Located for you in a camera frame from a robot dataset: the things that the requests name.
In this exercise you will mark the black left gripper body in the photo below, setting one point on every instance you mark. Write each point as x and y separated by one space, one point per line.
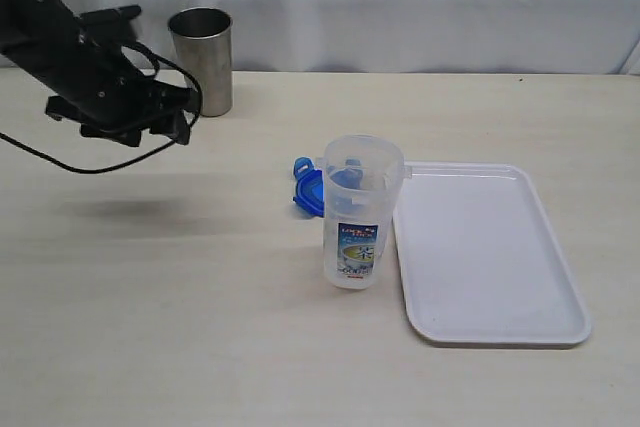
105 80

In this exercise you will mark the white backdrop curtain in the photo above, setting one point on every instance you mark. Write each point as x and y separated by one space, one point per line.
529 36

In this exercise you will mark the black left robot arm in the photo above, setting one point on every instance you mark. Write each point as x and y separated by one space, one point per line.
22 35

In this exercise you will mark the stainless steel cup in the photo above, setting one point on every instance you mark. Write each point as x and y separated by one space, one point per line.
202 41

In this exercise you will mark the clear plastic jar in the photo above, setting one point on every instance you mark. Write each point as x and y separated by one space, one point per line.
362 177

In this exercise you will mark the blue plastic lid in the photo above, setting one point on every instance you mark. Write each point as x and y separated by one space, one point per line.
309 191

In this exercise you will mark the white plastic tray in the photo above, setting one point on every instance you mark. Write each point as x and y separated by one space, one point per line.
480 264

